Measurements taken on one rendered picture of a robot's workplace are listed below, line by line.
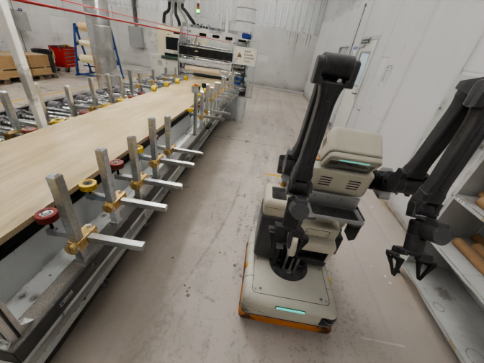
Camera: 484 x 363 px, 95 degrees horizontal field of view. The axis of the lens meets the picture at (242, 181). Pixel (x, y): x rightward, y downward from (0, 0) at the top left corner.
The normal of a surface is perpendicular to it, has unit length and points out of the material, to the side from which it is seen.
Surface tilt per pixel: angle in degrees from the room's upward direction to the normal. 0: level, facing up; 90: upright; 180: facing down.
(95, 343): 0
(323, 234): 98
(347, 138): 42
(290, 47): 90
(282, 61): 90
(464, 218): 90
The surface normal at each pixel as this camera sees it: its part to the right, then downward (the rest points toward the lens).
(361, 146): 0.02, -0.29
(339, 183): -0.13, 0.62
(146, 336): 0.13, -0.85
